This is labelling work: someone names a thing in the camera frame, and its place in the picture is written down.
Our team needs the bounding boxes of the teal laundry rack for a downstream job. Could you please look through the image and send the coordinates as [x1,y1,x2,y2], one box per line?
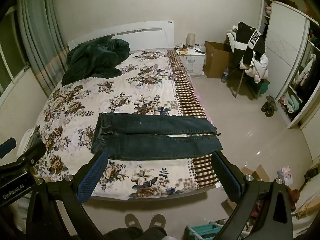
[185,219,226,240]

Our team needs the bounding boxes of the white nightstand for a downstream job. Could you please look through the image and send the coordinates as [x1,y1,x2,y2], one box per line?
[175,47,207,78]

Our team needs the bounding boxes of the dark blue jeans pants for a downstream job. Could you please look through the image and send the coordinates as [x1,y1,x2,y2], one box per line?
[90,112,223,161]

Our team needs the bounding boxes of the brown checked blanket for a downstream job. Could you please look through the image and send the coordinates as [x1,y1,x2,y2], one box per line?
[166,49,221,188]

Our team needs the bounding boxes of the person's legs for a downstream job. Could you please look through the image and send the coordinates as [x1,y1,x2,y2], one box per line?
[102,226,167,240]

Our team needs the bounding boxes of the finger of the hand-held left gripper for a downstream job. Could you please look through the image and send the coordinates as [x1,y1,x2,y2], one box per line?
[0,140,47,174]
[0,137,17,159]

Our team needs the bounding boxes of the person's right grey slipper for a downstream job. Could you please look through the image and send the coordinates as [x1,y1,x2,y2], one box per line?
[148,213,166,231]

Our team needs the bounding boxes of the small open cardboard box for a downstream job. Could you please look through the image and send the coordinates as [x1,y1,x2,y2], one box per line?
[241,164,271,183]

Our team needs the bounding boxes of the white padded coat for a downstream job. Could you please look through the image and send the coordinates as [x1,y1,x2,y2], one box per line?
[239,54,269,84]

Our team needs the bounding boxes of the pink printed box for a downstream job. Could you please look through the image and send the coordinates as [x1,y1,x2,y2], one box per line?
[277,166,292,186]

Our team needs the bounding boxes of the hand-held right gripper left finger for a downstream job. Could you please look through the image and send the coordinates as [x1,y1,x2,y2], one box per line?
[25,151,108,240]

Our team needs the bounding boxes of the black and white jacket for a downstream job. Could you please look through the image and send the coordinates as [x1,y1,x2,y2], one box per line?
[232,22,266,67]

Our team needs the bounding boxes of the floral bed sheet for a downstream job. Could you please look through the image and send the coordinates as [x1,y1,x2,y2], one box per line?
[17,50,200,201]

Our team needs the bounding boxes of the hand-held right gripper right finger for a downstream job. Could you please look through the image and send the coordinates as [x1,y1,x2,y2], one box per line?
[211,151,293,240]

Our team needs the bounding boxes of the person's grey slipper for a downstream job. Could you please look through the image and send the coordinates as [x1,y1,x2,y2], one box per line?
[148,213,166,231]
[124,213,143,231]

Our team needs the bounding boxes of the white wardrobe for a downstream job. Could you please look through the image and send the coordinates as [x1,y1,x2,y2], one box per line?
[257,0,320,130]

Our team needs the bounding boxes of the metal frame chair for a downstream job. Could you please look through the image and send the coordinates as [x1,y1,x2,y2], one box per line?
[226,26,270,98]

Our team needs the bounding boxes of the person's left grey slipper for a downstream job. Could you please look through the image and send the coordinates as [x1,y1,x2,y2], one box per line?
[124,213,143,231]

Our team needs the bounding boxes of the dark plush slippers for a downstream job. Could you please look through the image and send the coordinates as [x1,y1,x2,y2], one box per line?
[261,95,278,117]

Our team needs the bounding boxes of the large cardboard box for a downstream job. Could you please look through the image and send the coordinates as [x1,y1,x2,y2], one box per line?
[203,41,234,79]

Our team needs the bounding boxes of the white bed with headboard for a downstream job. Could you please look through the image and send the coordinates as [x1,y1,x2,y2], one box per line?
[17,20,223,201]

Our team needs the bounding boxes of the dark green blanket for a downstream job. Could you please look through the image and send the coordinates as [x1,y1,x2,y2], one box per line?
[61,38,130,86]

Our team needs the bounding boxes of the window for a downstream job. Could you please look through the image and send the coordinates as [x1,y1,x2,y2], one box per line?
[0,11,31,94]

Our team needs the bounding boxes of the white wardrobe sliding door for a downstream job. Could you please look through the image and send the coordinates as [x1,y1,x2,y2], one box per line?
[264,1,311,101]

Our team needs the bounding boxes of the grey curtain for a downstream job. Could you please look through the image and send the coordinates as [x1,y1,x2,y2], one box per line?
[17,0,66,97]

